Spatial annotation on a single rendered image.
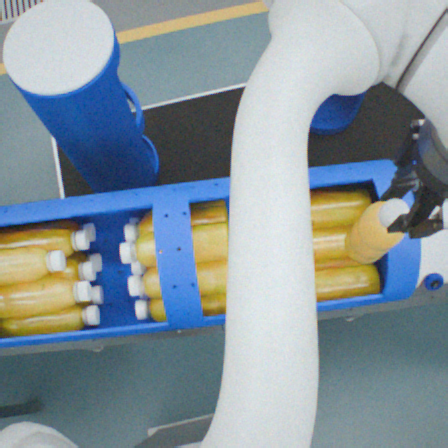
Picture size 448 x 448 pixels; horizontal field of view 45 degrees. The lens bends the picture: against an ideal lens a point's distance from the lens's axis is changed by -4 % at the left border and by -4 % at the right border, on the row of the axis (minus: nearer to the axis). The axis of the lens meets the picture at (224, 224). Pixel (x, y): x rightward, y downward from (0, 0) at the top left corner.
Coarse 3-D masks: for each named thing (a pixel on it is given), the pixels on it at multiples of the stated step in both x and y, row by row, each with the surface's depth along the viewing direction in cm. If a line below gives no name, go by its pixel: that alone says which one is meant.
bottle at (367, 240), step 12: (372, 204) 82; (360, 216) 85; (372, 216) 80; (360, 228) 83; (372, 228) 80; (384, 228) 79; (348, 240) 92; (360, 240) 85; (372, 240) 81; (384, 240) 80; (396, 240) 80; (348, 252) 94; (360, 252) 89; (372, 252) 86; (384, 252) 86
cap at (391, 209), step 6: (384, 204) 77; (390, 204) 77; (396, 204) 77; (402, 204) 77; (384, 210) 76; (390, 210) 76; (396, 210) 76; (402, 210) 76; (408, 210) 76; (384, 216) 76; (390, 216) 76; (396, 216) 76; (384, 222) 77; (390, 222) 76
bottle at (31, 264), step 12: (0, 252) 103; (12, 252) 103; (24, 252) 103; (36, 252) 103; (48, 252) 104; (0, 264) 102; (12, 264) 102; (24, 264) 102; (36, 264) 102; (48, 264) 103; (0, 276) 102; (12, 276) 102; (24, 276) 102; (36, 276) 103
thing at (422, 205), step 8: (416, 192) 63; (424, 192) 61; (416, 200) 65; (424, 200) 63; (416, 208) 65; (424, 208) 65; (432, 208) 65; (408, 216) 68; (416, 216) 67; (424, 216) 67; (400, 224) 70; (408, 224) 69
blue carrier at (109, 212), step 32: (384, 160) 109; (128, 192) 106; (160, 192) 105; (192, 192) 103; (224, 192) 102; (0, 224) 102; (96, 224) 122; (160, 224) 99; (160, 256) 97; (192, 256) 97; (384, 256) 119; (416, 256) 99; (128, 288) 123; (192, 288) 98; (384, 288) 103; (128, 320) 117; (192, 320) 103; (224, 320) 105
